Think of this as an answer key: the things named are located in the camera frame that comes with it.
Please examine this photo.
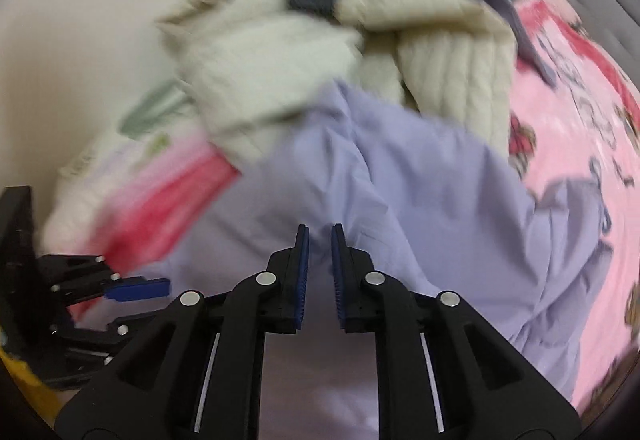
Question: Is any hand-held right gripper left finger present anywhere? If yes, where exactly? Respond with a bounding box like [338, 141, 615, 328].
[55, 224, 311, 440]

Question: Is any pink printed blanket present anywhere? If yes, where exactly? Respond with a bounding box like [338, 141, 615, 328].
[492, 0, 640, 416]

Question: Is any yellow cloth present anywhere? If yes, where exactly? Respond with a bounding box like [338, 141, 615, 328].
[0, 345, 62, 427]

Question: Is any white pink printed garment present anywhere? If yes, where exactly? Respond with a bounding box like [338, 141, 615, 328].
[42, 80, 241, 271]

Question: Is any lavender garment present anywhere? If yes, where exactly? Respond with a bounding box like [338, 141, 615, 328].
[165, 80, 616, 440]

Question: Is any cream knit sweater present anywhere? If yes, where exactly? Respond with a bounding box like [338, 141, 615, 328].
[155, 0, 518, 171]

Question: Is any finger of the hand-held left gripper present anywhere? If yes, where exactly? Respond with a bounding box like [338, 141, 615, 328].
[51, 311, 157, 371]
[39, 254, 172, 307]

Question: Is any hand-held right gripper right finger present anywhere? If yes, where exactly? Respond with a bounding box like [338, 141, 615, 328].
[331, 223, 582, 440]

